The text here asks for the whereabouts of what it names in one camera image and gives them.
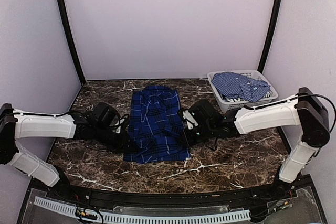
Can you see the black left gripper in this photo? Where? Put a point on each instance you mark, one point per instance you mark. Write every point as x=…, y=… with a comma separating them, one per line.
x=123, y=146

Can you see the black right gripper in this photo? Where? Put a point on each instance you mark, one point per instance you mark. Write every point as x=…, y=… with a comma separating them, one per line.
x=189, y=140

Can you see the blue plaid long sleeve shirt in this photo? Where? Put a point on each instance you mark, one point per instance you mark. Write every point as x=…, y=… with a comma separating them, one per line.
x=155, y=126

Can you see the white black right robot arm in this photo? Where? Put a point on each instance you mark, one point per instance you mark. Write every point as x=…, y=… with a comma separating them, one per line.
x=303, y=118

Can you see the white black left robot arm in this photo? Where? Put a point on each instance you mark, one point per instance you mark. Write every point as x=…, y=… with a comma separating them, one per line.
x=18, y=124

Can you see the white plastic laundry basket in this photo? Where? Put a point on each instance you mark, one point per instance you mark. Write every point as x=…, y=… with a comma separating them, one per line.
x=254, y=74

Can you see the black white garment in basket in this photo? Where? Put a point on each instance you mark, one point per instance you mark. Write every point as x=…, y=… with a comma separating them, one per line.
x=267, y=95

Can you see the blue small-check shirt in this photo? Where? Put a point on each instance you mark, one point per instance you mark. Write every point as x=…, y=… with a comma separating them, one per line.
x=234, y=85

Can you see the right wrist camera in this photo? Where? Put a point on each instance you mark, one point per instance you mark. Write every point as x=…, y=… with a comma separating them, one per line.
x=202, y=113

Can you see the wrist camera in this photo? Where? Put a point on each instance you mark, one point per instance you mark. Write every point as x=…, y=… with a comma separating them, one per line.
x=202, y=113
x=104, y=116

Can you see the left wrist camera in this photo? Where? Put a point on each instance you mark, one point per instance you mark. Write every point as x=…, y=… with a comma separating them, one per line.
x=104, y=116

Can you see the white slotted cable duct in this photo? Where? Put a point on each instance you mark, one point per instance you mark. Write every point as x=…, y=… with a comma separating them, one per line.
x=144, y=215

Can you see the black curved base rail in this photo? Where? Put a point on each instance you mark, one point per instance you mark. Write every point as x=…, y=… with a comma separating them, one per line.
x=254, y=197

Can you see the black frame post right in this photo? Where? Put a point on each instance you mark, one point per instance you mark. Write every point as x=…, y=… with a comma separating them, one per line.
x=269, y=36

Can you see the black frame post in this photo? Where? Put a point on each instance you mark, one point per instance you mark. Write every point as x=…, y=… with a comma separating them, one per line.
x=70, y=41
x=269, y=36

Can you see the black frame post left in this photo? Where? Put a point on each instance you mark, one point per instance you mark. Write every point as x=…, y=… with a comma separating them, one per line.
x=70, y=41

